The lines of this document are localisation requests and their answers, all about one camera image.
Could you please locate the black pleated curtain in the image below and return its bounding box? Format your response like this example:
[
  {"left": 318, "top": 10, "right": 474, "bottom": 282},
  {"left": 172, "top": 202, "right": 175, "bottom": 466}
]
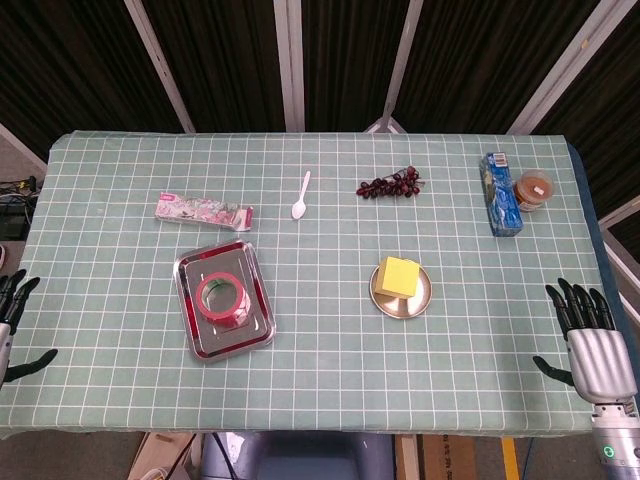
[{"left": 0, "top": 0, "right": 640, "bottom": 226}]

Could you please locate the brown jar with clear lid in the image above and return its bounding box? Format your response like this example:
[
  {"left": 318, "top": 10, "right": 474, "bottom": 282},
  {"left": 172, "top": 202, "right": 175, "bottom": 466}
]
[{"left": 513, "top": 169, "right": 556, "bottom": 213}]

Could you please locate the aluminium post with foot bracket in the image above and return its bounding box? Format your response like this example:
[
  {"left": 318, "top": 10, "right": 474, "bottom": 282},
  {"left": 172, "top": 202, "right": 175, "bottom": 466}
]
[{"left": 363, "top": 0, "right": 426, "bottom": 134}]

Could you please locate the brown cardboard box with print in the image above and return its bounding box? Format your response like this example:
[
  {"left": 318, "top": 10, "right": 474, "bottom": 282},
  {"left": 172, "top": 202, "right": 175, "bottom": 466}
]
[{"left": 417, "top": 433, "right": 506, "bottom": 480}]

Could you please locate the red tape roll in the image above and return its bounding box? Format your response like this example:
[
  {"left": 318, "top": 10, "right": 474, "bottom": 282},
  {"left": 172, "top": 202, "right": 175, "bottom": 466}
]
[{"left": 194, "top": 272, "right": 251, "bottom": 331}]

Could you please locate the yellow cube block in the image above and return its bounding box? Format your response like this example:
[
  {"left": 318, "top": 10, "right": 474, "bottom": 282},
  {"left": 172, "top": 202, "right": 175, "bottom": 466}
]
[{"left": 375, "top": 256, "right": 420, "bottom": 300}]

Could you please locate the wooden plank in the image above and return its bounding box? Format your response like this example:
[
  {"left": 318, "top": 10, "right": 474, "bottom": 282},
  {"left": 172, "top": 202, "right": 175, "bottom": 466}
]
[{"left": 394, "top": 433, "right": 420, "bottom": 480}]

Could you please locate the pink floral carton box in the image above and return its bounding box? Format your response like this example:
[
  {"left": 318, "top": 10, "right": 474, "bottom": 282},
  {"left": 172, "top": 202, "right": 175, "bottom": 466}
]
[{"left": 153, "top": 191, "right": 255, "bottom": 233}]

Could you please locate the blue printed carton box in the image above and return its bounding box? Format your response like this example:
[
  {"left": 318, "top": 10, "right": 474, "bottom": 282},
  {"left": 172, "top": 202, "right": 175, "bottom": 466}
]
[{"left": 479, "top": 152, "right": 525, "bottom": 238}]

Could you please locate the aluminium frame post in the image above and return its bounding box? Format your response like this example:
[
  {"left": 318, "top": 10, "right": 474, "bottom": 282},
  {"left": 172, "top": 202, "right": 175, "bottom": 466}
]
[
  {"left": 507, "top": 0, "right": 617, "bottom": 135},
  {"left": 123, "top": 0, "right": 196, "bottom": 134},
  {"left": 272, "top": 0, "right": 306, "bottom": 134}
]

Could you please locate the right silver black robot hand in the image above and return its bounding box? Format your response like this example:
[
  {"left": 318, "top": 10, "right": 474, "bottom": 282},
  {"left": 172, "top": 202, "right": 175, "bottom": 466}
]
[{"left": 532, "top": 277, "right": 640, "bottom": 405}]

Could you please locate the dark red grape bunch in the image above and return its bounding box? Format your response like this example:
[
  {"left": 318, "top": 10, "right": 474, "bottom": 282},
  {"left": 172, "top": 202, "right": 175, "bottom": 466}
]
[{"left": 355, "top": 165, "right": 426, "bottom": 200}]

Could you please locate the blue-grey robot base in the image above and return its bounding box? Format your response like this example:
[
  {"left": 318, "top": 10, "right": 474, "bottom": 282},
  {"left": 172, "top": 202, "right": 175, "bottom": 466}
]
[{"left": 199, "top": 430, "right": 396, "bottom": 480}]

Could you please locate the green grid tablecloth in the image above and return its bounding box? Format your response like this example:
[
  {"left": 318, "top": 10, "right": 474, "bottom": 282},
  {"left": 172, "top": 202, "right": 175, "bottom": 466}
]
[{"left": 0, "top": 130, "right": 619, "bottom": 441}]

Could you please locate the round steel plate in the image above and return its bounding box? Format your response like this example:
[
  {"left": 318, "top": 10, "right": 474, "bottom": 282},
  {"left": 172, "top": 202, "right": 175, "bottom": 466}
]
[{"left": 369, "top": 262, "right": 433, "bottom": 319}]

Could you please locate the rectangular steel tray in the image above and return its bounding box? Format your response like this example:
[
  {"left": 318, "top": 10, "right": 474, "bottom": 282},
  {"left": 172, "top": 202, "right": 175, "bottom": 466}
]
[{"left": 172, "top": 239, "right": 278, "bottom": 365}]

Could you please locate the black device with cables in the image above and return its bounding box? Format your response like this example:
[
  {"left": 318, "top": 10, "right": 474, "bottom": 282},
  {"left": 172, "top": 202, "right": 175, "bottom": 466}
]
[{"left": 0, "top": 174, "right": 41, "bottom": 242}]

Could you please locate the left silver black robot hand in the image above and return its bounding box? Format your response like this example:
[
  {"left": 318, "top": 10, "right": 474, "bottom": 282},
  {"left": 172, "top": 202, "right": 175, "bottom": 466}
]
[{"left": 0, "top": 268, "right": 59, "bottom": 386}]

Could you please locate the white plastic spoon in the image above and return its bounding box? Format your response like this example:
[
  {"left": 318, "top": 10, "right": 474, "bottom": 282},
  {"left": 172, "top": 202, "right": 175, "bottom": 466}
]
[{"left": 291, "top": 170, "right": 312, "bottom": 221}]

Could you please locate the dark blue table padding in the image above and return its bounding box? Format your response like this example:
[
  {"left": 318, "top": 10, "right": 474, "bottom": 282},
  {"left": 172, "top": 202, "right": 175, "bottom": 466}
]
[{"left": 567, "top": 142, "right": 625, "bottom": 321}]

